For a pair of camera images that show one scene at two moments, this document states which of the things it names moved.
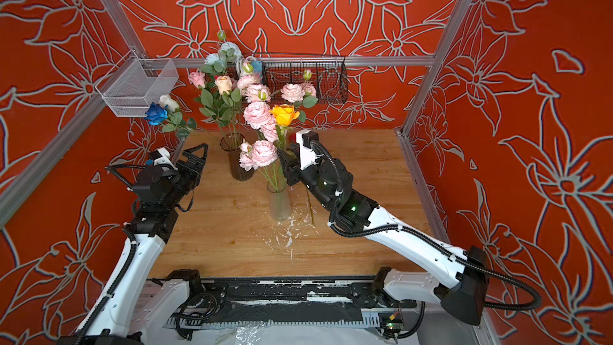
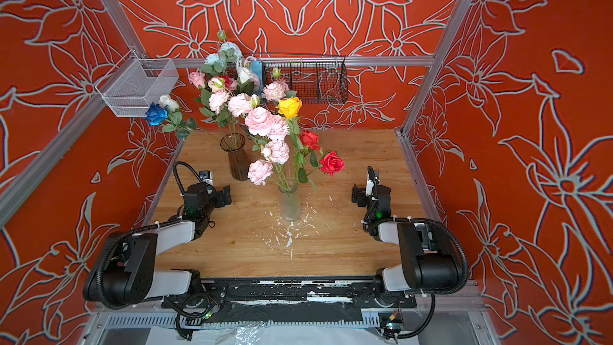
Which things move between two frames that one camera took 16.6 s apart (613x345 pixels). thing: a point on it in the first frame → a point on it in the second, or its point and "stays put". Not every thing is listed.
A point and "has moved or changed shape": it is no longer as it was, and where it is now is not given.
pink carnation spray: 255,91 → 233,105
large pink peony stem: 264,153 has moved or changed shape
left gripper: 196,172 → 219,196
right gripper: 292,168 → 362,196
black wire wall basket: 330,73 stays put
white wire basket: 133,85 stays put
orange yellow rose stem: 283,114 → 289,108
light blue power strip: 257,65 stays put
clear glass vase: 279,200 has moved or changed shape
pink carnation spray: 302,94 → 275,90
